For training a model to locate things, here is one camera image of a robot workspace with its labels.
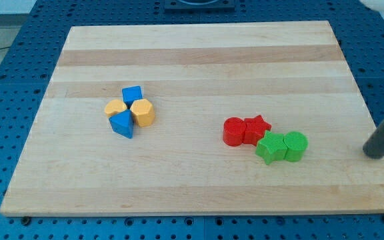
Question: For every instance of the red cylinder block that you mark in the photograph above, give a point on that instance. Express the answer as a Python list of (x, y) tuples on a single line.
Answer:
[(234, 131)]

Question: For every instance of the yellow hexagon block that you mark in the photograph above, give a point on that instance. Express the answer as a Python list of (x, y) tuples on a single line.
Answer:
[(143, 112)]

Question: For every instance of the wooden board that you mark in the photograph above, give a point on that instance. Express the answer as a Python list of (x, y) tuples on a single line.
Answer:
[(196, 76)]

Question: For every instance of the red star block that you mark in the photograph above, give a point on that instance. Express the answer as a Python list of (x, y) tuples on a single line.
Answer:
[(255, 129)]

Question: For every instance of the blue cube block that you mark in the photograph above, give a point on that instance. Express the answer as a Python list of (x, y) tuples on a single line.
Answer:
[(131, 94)]

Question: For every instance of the blue triangle block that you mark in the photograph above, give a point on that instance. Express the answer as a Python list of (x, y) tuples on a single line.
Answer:
[(122, 123)]

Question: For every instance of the yellow heart block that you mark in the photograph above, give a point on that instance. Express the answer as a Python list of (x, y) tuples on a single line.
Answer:
[(114, 107)]

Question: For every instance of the green star block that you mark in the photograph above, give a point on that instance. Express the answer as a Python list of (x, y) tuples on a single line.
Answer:
[(271, 147)]

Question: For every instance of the green cylinder block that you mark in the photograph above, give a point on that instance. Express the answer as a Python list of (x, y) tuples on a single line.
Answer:
[(297, 145)]

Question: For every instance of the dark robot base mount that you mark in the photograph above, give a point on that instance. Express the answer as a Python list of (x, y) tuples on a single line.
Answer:
[(195, 5)]

